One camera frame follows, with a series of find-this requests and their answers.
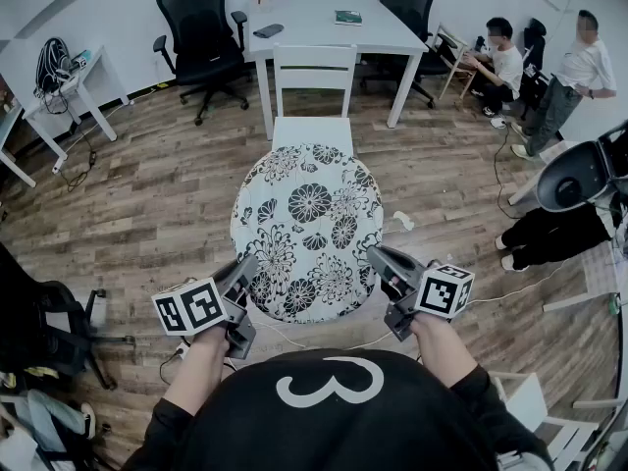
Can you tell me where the black high-back office chair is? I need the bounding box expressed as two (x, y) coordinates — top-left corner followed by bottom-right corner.
(519, 17), (553, 122)

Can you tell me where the light wooden chair frame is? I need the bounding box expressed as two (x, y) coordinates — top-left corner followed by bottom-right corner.
(436, 22), (480, 100)

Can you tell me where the black backpack with cables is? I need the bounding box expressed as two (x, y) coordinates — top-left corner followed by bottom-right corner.
(34, 36), (71, 96)

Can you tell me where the black cable with power adapter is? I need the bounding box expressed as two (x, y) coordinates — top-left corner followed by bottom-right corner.
(48, 95), (99, 193)

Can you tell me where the dark plastic stool seat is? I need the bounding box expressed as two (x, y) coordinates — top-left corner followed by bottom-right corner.
(536, 120), (628, 214)

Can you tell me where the round floral black-white cushion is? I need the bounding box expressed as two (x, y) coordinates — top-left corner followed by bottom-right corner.
(230, 142), (384, 324)

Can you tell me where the black office chair with clutter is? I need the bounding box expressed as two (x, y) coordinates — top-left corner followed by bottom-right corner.
(0, 242), (136, 392)

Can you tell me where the white side table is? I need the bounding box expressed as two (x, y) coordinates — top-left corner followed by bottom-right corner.
(0, 74), (38, 189)

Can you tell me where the white wooden chair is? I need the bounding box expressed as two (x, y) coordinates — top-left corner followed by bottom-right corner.
(271, 42), (358, 157)

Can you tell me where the long black floor cable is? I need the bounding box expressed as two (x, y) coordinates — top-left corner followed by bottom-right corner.
(493, 125), (529, 220)

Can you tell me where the small white desk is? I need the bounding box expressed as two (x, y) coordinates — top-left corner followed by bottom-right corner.
(22, 44), (131, 161)

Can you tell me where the white floor cable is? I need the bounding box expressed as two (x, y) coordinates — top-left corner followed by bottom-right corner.
(465, 257), (590, 308)

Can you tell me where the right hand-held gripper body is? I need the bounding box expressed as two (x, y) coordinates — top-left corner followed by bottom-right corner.
(380, 262), (476, 342)

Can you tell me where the person's black shirt torso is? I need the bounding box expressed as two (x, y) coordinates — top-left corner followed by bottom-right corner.
(122, 348), (555, 471)

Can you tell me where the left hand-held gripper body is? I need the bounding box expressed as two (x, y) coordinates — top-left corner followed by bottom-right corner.
(150, 270), (257, 361)

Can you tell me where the person's right forearm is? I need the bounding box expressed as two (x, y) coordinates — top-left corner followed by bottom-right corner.
(409, 311), (480, 390)

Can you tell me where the large white table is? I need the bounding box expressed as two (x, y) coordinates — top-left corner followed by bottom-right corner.
(243, 0), (431, 141)

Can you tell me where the person's left forearm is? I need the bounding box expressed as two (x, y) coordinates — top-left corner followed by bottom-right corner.
(161, 329), (232, 416)

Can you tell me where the white furniture frame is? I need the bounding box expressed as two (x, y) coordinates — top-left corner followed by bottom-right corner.
(542, 242), (622, 313)

